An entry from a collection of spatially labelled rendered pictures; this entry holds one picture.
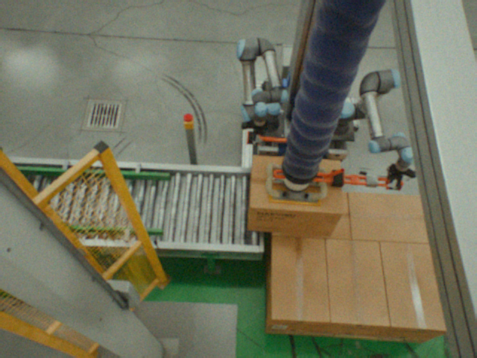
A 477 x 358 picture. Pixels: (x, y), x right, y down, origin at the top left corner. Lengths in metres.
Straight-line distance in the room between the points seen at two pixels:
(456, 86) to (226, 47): 4.33
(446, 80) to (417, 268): 2.71
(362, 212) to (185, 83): 2.32
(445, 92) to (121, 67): 4.38
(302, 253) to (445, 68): 2.55
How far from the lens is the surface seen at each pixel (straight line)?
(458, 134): 0.88
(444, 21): 1.05
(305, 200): 2.92
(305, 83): 2.07
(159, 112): 4.63
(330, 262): 3.39
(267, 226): 3.16
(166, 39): 5.27
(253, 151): 4.10
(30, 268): 1.23
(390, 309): 3.42
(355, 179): 2.93
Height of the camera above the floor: 3.71
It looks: 62 degrees down
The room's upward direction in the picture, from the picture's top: 3 degrees clockwise
